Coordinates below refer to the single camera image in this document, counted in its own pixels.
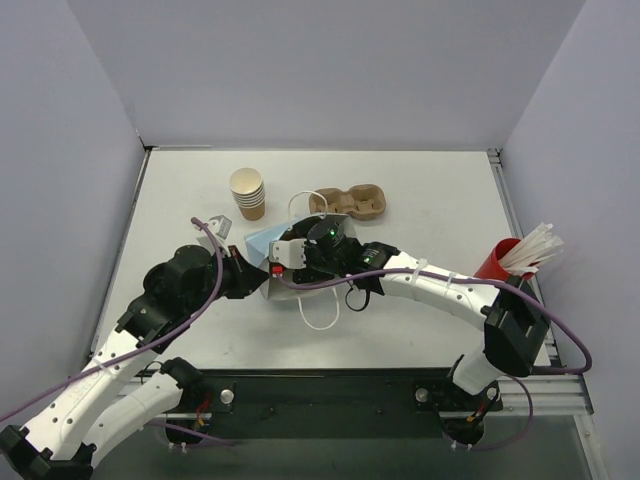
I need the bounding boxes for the light blue paper bag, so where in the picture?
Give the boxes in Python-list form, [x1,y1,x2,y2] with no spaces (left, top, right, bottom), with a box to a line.
[244,190,341,332]

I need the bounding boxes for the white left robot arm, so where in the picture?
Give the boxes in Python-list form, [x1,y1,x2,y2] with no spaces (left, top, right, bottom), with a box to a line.
[1,240,268,479]

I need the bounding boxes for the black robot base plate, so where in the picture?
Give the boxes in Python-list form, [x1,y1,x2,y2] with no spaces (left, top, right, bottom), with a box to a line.
[157,368,503,444]

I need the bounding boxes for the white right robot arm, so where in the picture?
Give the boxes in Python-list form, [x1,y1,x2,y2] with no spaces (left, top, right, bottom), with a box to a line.
[260,215,550,408]

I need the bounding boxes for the remaining brown pulp carrier stack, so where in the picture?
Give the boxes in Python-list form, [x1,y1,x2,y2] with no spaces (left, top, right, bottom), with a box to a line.
[308,184,387,221]

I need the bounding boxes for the stack of brown paper cups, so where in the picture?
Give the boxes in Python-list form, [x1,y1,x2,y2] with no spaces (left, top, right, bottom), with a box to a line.
[229,167,266,221]

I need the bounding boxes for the red straw holder cup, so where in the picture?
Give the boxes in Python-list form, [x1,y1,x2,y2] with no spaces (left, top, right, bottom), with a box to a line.
[474,238,538,281]

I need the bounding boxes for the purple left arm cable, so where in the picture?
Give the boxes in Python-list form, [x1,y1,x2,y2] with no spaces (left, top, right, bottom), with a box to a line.
[0,215,241,446]

